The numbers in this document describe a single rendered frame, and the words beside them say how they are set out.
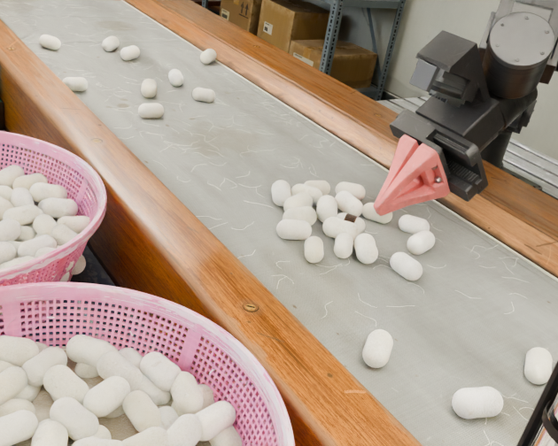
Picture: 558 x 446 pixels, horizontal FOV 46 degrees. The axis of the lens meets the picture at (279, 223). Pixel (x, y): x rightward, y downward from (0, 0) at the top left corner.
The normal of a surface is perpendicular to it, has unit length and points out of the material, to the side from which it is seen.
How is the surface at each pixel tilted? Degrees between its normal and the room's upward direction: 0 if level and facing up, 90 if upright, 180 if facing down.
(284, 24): 90
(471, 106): 40
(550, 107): 90
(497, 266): 0
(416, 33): 90
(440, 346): 0
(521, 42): 45
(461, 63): 89
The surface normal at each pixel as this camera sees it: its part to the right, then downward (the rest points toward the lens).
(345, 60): 0.62, 0.43
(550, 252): -0.46, -0.50
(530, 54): -0.15, -0.33
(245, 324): 0.16, -0.86
